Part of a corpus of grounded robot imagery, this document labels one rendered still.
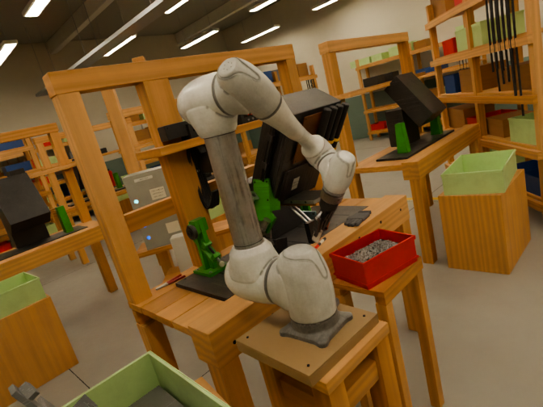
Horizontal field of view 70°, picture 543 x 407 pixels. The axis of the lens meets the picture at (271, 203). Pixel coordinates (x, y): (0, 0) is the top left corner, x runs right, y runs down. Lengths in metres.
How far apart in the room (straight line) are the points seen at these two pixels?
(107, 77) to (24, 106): 10.00
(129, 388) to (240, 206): 0.65
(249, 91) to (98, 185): 0.97
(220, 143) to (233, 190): 0.15
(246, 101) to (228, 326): 0.81
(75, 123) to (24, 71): 10.29
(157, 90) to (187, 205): 0.58
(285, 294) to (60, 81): 1.25
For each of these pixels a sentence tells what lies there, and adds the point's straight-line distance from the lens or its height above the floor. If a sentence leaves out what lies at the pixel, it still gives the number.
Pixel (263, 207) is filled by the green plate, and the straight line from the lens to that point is 1.91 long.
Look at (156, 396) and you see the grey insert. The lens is 1.37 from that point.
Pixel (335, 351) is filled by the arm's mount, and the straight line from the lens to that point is 1.21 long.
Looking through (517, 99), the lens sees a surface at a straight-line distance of 4.00.
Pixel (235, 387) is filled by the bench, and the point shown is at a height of 0.65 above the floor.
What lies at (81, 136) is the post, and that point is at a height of 1.67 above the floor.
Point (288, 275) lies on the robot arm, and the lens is 1.18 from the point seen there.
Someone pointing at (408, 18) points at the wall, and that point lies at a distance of 11.24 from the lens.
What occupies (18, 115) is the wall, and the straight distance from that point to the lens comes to 11.83.
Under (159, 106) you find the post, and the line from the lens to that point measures 2.01.
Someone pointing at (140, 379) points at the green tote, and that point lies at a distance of 1.38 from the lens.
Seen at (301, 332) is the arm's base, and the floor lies 0.92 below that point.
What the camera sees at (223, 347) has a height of 0.82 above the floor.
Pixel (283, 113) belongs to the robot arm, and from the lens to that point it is 1.18.
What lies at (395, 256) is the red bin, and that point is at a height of 0.87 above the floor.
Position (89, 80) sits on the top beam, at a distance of 1.90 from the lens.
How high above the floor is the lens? 1.60
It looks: 14 degrees down
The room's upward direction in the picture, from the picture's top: 15 degrees counter-clockwise
